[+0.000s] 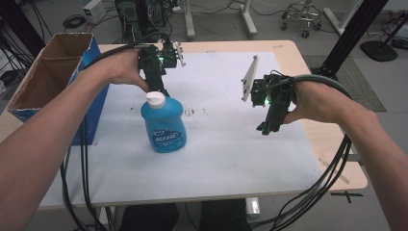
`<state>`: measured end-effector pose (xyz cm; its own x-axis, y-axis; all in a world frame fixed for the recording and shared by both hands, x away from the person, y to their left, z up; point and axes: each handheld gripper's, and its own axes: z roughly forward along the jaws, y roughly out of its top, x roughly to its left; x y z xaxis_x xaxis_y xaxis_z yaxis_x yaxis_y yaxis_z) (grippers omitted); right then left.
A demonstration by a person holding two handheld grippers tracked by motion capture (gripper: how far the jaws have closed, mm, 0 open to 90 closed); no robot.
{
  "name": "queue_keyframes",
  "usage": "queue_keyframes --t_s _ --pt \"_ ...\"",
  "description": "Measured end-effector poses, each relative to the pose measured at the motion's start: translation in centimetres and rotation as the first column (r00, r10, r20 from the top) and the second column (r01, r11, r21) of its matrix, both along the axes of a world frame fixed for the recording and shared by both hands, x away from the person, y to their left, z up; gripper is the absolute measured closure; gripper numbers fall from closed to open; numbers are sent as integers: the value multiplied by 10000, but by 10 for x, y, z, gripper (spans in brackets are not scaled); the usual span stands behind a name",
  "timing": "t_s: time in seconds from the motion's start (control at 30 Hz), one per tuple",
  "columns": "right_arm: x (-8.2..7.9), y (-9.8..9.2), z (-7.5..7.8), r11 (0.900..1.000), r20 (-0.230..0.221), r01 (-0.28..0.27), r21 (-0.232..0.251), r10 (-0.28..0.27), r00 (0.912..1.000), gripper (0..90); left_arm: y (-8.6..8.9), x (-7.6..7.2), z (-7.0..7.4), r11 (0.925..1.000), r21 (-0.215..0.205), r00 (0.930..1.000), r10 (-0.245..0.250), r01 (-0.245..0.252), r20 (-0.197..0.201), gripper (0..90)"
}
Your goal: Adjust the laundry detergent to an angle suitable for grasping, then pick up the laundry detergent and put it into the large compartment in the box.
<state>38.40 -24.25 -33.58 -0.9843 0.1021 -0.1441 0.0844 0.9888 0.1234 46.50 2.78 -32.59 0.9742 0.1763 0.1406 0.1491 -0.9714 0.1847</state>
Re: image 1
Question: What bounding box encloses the grey floor mat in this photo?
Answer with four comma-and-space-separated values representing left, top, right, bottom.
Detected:
302, 55, 388, 114

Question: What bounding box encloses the person's left leg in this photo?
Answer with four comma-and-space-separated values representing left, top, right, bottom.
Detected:
117, 202, 181, 231

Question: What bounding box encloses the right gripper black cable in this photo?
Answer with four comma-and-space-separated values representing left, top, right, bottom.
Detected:
270, 70, 353, 101

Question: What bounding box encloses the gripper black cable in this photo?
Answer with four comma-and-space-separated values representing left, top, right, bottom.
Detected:
84, 31, 172, 71
270, 70, 353, 101

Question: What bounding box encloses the black round stand base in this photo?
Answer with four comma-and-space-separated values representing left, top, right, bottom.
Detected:
359, 18, 408, 63

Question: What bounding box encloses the chrome rolling stool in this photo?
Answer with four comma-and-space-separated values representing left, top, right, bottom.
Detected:
280, 0, 323, 39

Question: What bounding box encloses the blue bottle with white cap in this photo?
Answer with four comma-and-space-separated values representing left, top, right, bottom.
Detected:
140, 90, 188, 154

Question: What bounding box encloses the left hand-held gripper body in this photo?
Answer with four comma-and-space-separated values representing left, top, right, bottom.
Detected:
138, 40, 187, 80

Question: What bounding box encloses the person's leg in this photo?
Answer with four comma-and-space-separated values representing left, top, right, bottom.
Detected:
198, 198, 253, 231
117, 202, 181, 231

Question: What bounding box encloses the black aluminium frame post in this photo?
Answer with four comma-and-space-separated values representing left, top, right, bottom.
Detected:
310, 0, 390, 82

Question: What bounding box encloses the coiled black cable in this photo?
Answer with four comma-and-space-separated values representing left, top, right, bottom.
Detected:
62, 13, 88, 30

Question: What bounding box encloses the person's right leg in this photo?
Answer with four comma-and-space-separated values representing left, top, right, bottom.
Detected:
198, 198, 253, 231

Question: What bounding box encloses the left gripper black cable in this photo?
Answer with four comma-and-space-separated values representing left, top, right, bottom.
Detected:
84, 31, 172, 71

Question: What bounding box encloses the white table mat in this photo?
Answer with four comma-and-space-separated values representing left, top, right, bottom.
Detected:
38, 51, 323, 209

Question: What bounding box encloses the white power box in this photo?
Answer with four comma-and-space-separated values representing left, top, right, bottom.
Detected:
82, 0, 108, 24

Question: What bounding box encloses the white desk leg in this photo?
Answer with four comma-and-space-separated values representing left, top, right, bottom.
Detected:
240, 0, 259, 38
182, 0, 197, 40
322, 0, 364, 37

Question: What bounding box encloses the black computer tower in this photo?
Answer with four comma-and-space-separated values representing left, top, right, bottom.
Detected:
114, 0, 167, 43

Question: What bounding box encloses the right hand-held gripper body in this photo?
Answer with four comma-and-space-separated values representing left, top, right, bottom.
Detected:
241, 55, 296, 114

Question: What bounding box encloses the cardboard box with blue outside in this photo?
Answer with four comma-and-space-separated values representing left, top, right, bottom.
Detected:
7, 32, 111, 147

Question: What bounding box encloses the person's right hand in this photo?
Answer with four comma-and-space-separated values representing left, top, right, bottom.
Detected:
283, 80, 351, 125

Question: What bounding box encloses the wooden table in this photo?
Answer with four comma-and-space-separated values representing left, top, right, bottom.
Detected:
0, 39, 369, 212

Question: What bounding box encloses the black cable bundle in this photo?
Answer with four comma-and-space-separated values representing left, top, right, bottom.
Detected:
249, 134, 353, 231

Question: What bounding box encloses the person's left hand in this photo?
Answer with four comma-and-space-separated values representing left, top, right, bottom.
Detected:
76, 48, 151, 93

